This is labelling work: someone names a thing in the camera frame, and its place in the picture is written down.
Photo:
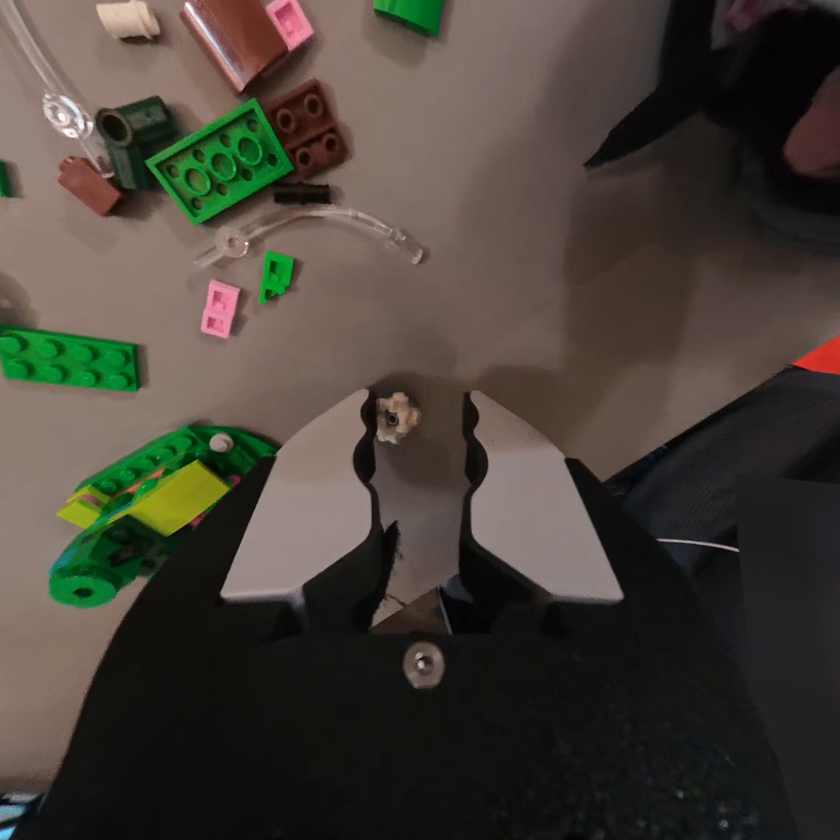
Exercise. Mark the cream cylinder lego piece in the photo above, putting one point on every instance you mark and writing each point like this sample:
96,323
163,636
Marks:
128,18

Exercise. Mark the small green lego clip plate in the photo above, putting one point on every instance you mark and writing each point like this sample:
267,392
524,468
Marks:
275,275

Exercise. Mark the pink lego plate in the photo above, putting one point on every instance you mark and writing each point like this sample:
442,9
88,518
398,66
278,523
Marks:
290,23
220,308

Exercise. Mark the black lego pin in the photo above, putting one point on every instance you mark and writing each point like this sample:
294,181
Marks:
302,193

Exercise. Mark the person's right hand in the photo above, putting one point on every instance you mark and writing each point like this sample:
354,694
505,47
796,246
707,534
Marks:
814,141

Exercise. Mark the orange object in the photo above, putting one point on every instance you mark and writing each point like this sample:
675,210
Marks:
820,358

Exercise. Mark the clear curved lego piece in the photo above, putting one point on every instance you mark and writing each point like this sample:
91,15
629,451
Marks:
308,223
62,115

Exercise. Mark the small green lego piece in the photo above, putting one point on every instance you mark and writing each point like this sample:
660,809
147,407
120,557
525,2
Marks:
4,178

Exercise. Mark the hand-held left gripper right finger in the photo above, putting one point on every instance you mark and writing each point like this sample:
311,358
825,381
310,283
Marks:
538,518

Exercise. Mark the green upturned lego plate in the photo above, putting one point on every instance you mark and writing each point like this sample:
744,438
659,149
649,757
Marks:
220,161

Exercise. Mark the brown square lego plate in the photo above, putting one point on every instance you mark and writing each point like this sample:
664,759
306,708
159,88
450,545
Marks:
307,128

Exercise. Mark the small brown lego brick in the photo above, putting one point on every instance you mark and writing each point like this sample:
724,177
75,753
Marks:
88,185

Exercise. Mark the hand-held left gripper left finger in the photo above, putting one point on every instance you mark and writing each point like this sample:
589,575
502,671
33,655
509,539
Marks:
295,512

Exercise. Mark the white flower lego piece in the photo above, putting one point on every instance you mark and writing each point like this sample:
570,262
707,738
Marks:
395,418

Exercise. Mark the green studded lego plate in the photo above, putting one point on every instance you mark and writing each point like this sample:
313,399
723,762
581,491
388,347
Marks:
65,359

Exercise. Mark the dark green holed lego brick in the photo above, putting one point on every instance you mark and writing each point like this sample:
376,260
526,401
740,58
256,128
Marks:
138,138

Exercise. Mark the green curved lego slope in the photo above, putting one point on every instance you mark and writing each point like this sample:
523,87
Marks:
410,12

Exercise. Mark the person's dark trousers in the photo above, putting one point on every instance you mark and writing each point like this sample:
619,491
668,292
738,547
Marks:
722,453

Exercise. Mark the brown curved lego slope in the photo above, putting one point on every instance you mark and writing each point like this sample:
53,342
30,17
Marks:
229,39

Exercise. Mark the green lego model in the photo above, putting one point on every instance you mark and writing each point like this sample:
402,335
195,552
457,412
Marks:
157,505

